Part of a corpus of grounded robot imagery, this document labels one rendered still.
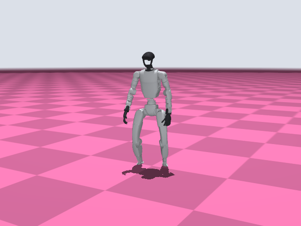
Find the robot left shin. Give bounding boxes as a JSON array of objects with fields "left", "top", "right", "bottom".
[{"left": 161, "top": 144, "right": 168, "bottom": 164}]

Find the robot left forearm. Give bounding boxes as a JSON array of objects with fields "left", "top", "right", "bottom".
[{"left": 165, "top": 89, "right": 172, "bottom": 113}]

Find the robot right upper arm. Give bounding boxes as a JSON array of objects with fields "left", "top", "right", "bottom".
[{"left": 130, "top": 71, "right": 140, "bottom": 95}]

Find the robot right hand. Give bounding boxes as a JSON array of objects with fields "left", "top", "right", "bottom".
[{"left": 123, "top": 105, "right": 129, "bottom": 124}]

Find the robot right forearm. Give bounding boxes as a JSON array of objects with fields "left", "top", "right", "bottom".
[{"left": 125, "top": 88, "right": 134, "bottom": 110}]

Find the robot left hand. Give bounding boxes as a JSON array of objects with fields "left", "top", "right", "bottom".
[{"left": 161, "top": 109, "right": 171, "bottom": 126}]

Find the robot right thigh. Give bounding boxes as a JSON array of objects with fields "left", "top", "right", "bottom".
[{"left": 132, "top": 108, "right": 146, "bottom": 147}]

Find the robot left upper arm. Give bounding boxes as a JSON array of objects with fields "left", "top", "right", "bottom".
[{"left": 157, "top": 71, "right": 171, "bottom": 96}]

